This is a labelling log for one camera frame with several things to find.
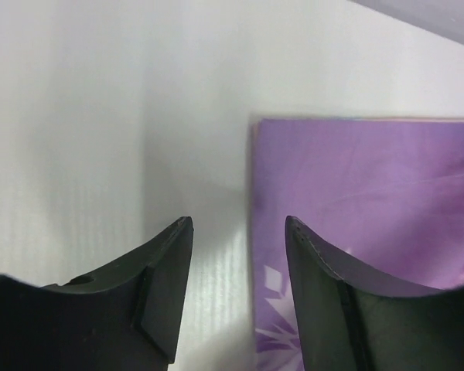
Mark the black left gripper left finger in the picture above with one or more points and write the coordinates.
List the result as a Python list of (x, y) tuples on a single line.
[(125, 315)]

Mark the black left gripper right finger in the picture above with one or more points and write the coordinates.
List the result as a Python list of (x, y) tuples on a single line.
[(351, 316)]

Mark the purple printed cloth placemat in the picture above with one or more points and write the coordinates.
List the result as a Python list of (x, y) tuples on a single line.
[(389, 192)]

